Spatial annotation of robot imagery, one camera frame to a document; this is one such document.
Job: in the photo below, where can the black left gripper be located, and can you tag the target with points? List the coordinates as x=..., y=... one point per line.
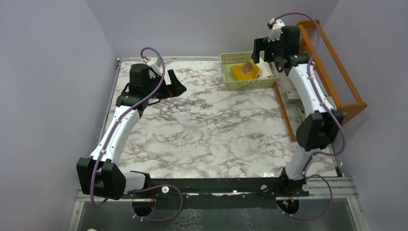
x=175, y=89

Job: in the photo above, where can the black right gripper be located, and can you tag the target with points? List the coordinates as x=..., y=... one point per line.
x=262, y=44

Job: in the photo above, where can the white towel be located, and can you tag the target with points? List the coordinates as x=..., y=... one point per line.
x=265, y=71

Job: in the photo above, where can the yellow bear towel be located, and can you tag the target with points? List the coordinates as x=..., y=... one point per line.
x=244, y=72

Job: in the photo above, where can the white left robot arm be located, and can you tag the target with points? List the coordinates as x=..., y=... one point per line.
x=99, y=174

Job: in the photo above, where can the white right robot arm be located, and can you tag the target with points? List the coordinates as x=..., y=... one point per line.
x=322, y=122

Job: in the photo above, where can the small white green box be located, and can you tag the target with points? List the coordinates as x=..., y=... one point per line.
x=292, y=96

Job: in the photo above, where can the wooden rack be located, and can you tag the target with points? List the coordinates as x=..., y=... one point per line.
x=334, y=79

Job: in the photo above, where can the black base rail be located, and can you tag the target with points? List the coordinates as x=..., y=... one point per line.
x=203, y=202

